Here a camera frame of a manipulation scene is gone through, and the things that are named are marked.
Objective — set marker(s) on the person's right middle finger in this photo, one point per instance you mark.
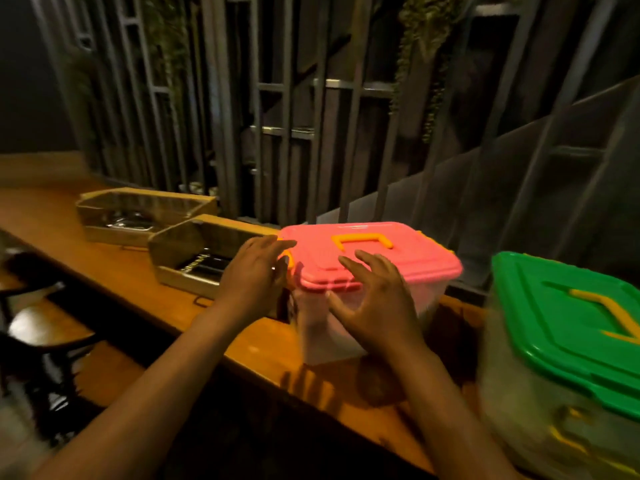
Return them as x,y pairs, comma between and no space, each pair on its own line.
370,264

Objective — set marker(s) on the grey metal lattice partition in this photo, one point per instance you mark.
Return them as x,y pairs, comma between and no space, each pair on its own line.
285,94

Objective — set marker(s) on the clear box with green lid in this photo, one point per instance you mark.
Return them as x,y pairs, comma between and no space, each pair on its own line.
560,344

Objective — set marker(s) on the person's right hand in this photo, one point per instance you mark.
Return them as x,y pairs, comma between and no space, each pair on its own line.
382,314

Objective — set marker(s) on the grey slanted panel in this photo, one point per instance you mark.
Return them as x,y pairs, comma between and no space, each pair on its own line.
525,194

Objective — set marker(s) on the hanging green plant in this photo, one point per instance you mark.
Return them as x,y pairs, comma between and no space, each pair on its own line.
167,39
425,24

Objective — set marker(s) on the person's left hand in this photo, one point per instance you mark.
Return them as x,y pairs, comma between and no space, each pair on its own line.
247,279

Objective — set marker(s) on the short wooden glass-sided tray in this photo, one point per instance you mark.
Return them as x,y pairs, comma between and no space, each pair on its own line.
175,244

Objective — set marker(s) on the person's right little finger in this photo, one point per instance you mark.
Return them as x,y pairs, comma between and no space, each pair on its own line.
401,284

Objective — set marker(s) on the clear box with pink lid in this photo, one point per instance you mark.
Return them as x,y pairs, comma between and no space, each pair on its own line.
400,254

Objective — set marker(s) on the person's right forearm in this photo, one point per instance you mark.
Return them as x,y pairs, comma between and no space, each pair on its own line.
445,414

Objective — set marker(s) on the person's right thumb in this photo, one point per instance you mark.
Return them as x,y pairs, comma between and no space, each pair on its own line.
338,304

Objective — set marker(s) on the person's left forearm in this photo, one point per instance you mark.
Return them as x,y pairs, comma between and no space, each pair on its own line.
150,394

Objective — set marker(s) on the long wooden glass-sided tray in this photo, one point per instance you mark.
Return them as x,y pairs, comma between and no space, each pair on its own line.
100,229

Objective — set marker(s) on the round wooden stool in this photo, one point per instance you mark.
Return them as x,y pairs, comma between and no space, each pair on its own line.
47,324
20,282

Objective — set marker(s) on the person's left thumb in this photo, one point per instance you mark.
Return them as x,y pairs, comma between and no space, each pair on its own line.
281,272

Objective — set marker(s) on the shiny metal utensil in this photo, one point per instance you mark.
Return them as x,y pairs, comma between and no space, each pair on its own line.
131,222

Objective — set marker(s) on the small white cup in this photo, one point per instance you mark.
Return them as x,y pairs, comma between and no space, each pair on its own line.
196,187

